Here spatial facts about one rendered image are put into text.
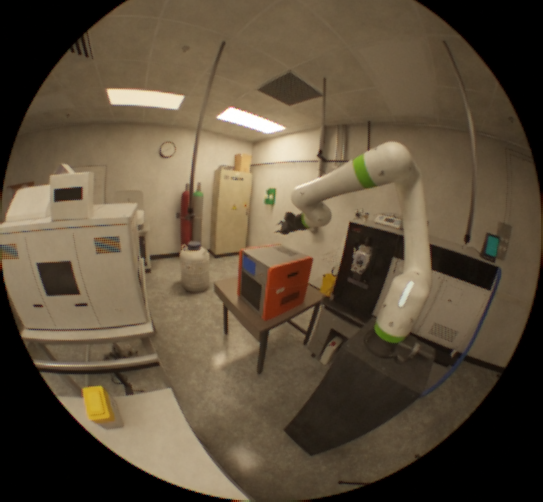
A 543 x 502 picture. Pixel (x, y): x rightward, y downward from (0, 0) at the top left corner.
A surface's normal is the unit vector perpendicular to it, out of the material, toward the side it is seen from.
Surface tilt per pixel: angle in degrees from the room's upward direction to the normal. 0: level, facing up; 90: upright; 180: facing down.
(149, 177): 90
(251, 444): 0
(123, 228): 90
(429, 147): 90
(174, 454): 0
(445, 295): 90
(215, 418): 0
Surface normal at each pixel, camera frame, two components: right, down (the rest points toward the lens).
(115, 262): 0.64, 0.24
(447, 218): -0.76, 0.05
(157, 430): 0.11, -0.97
